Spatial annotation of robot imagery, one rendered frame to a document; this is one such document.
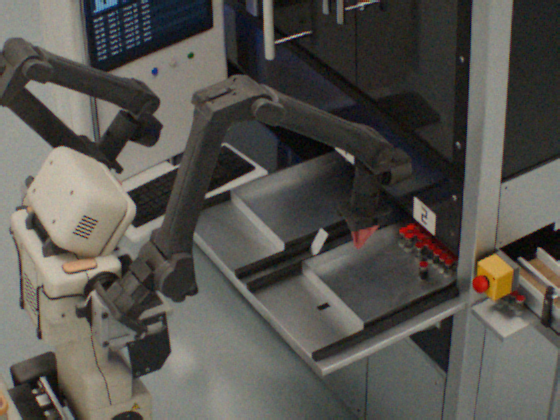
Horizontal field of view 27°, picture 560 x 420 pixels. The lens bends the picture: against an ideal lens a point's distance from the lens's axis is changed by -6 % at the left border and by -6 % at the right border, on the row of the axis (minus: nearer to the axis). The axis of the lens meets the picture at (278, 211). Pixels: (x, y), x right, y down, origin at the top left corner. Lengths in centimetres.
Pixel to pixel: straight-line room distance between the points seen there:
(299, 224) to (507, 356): 64
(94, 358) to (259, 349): 140
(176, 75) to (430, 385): 108
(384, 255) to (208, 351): 118
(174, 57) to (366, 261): 80
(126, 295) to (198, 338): 171
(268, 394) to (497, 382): 97
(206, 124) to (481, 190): 70
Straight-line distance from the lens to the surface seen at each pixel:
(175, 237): 234
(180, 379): 394
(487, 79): 250
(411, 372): 324
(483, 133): 257
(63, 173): 247
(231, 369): 396
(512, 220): 279
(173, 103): 339
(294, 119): 234
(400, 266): 295
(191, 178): 228
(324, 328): 279
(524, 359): 318
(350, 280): 291
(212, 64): 342
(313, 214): 311
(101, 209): 242
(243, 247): 302
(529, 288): 284
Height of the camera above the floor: 277
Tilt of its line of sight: 37 degrees down
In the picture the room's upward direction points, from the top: 2 degrees counter-clockwise
